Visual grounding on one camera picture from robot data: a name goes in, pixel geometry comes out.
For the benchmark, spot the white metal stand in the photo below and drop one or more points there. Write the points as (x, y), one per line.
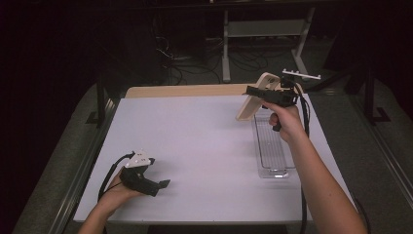
(266, 28)

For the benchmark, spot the person's right hand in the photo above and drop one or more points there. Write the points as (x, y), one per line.
(289, 123)

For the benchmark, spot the aluminium frame rail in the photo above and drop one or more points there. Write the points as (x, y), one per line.
(81, 175)
(386, 152)

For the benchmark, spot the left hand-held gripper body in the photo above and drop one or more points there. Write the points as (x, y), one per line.
(138, 161)

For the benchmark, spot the person's left hand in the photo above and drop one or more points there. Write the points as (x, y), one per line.
(113, 196)

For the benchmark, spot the black metal stand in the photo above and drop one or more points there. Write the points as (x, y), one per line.
(100, 107)
(370, 97)

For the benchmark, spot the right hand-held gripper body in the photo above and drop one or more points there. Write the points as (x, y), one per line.
(284, 96)

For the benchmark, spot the clear plastic tray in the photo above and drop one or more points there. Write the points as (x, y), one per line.
(271, 152)

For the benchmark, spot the beige wooden table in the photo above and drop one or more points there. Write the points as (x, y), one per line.
(181, 90)

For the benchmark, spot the beige painted phone case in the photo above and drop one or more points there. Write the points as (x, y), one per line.
(250, 109)

